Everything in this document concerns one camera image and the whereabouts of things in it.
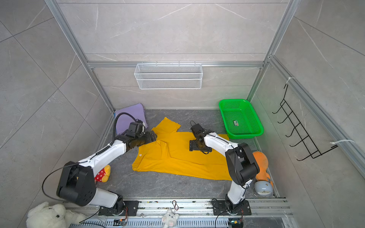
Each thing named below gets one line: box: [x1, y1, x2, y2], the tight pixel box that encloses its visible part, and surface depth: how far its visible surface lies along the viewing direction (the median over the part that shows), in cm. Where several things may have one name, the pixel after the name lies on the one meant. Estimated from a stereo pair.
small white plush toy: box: [161, 209, 180, 228], surface depth 69 cm
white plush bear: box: [26, 201, 87, 228], surface depth 57 cm
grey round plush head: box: [253, 180, 274, 198], surface depth 76 cm
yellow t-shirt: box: [131, 116, 233, 181], surface depth 92 cm
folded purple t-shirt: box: [114, 103, 149, 135], surface depth 116 cm
